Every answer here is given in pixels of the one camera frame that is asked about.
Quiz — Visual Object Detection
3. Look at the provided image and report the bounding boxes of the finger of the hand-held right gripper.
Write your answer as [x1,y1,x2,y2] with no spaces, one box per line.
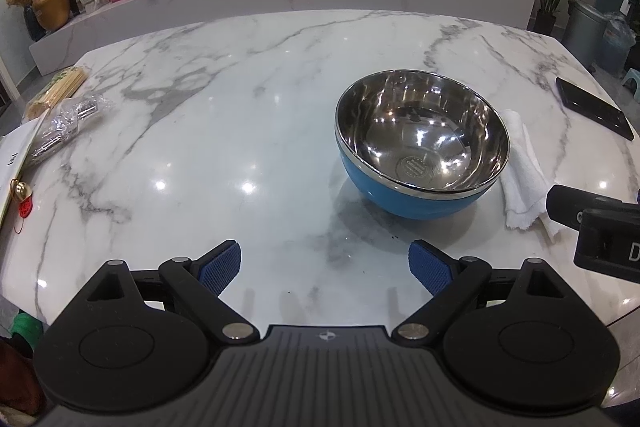
[546,184,640,233]

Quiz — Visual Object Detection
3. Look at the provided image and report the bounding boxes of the white cloth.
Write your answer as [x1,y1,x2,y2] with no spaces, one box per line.
[500,108,563,243]

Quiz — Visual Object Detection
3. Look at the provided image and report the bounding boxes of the black smartphone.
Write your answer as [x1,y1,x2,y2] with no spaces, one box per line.
[556,77,635,141]

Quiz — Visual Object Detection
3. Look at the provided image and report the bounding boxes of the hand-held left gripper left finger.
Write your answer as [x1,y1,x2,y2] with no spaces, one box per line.
[65,239,261,344]

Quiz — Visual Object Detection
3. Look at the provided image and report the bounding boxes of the clear plastic bag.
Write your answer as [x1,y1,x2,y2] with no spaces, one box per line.
[22,94,108,168]

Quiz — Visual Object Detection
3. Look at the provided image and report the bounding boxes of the golden vase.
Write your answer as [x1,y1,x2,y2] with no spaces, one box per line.
[32,0,71,31]

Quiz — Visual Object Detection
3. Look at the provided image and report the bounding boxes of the bin with blue bag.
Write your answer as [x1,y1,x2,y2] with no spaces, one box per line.
[600,12,637,72]

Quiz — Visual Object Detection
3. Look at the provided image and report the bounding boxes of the gold bell red charm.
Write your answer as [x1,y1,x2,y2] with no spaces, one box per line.
[10,179,35,236]

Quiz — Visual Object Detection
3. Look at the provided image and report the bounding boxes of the green round object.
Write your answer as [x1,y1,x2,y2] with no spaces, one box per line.
[11,312,43,350]

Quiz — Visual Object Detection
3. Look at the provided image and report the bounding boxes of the bundle of bamboo skewers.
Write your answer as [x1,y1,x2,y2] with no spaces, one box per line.
[25,67,90,120]

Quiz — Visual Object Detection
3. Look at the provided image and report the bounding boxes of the blue stainless steel bowl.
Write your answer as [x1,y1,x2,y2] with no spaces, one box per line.
[334,69,511,220]

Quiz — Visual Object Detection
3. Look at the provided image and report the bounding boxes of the white paper sheet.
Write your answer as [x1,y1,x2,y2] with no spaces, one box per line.
[0,109,51,228]

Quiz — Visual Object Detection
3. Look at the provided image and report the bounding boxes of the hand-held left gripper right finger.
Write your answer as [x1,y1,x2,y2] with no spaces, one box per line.
[392,241,583,345]

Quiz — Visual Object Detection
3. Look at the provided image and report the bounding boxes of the grey trash bin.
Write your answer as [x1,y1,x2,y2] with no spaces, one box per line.
[560,0,613,68]

